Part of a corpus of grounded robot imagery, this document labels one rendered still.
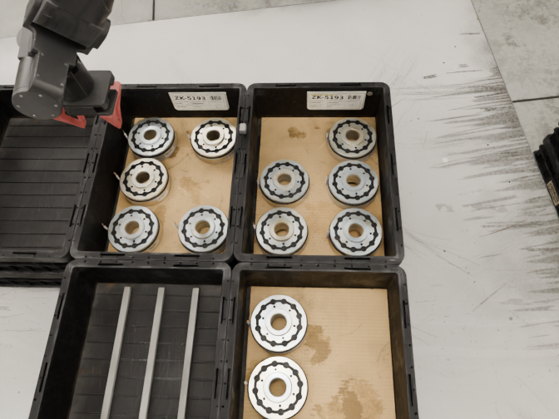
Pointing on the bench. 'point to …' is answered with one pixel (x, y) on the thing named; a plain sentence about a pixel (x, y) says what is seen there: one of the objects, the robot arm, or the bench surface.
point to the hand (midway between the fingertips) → (101, 122)
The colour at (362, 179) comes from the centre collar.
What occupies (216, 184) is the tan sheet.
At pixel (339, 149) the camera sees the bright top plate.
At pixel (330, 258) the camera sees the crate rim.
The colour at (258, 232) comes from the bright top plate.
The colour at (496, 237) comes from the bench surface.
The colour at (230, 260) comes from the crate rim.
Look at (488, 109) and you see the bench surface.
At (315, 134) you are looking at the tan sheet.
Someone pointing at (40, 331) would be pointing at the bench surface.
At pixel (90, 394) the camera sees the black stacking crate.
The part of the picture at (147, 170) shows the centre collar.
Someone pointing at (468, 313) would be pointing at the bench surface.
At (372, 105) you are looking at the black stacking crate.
